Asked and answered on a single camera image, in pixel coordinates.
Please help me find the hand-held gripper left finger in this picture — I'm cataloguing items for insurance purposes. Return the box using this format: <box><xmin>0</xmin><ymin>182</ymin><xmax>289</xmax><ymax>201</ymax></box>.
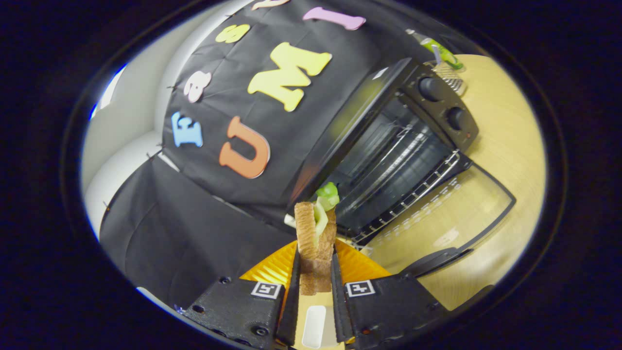
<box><xmin>182</xmin><ymin>240</ymin><xmax>301</xmax><ymax>350</ymax></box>

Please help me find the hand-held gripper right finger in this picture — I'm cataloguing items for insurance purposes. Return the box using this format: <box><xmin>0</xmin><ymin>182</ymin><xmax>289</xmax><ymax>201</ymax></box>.
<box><xmin>330</xmin><ymin>238</ymin><xmax>448</xmax><ymax>350</ymax></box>

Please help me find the toast sandwich with lettuce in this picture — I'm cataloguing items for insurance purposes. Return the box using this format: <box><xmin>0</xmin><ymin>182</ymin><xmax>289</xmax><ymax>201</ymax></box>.
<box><xmin>294</xmin><ymin>182</ymin><xmax>341</xmax><ymax>296</ymax></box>

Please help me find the black toaster oven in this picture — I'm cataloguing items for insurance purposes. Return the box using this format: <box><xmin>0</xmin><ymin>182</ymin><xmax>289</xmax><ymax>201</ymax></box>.
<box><xmin>287</xmin><ymin>57</ymin><xmax>517</xmax><ymax>279</ymax></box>

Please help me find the black backdrop cloth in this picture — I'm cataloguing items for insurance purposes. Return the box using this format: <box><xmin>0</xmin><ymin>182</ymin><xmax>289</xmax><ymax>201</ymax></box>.
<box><xmin>100</xmin><ymin>0</ymin><xmax>438</xmax><ymax>309</ymax></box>

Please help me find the small glass jar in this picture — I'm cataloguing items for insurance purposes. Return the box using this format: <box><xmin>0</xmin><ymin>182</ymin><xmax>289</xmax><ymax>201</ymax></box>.
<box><xmin>428</xmin><ymin>58</ymin><xmax>468</xmax><ymax>96</ymax></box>

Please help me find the green label drink bottle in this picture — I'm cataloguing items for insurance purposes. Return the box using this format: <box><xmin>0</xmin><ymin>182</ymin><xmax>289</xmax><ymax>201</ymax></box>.
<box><xmin>407</xmin><ymin>28</ymin><xmax>465</xmax><ymax>71</ymax></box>

